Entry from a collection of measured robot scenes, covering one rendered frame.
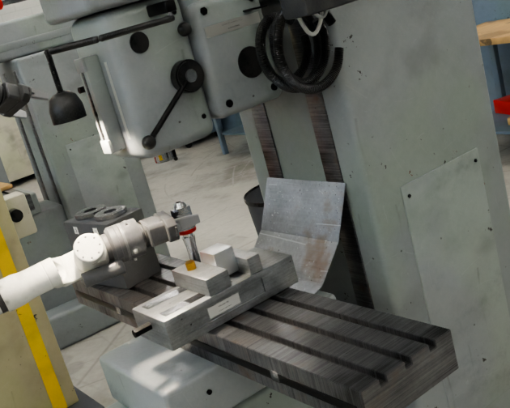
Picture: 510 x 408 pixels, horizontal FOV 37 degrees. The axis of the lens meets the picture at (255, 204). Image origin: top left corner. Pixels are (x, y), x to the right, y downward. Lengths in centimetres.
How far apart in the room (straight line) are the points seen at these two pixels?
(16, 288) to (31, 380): 192
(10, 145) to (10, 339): 678
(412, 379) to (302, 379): 20
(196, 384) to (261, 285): 26
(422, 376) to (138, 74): 82
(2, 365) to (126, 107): 209
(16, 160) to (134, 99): 858
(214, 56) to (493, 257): 97
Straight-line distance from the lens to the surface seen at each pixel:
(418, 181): 195
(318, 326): 155
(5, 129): 1014
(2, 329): 351
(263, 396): 182
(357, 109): 180
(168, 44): 167
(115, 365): 187
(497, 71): 623
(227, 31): 173
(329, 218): 191
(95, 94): 167
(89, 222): 210
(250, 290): 171
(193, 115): 169
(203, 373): 170
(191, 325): 164
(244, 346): 156
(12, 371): 358
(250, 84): 175
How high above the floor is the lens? 160
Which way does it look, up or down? 15 degrees down
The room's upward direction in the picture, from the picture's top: 16 degrees counter-clockwise
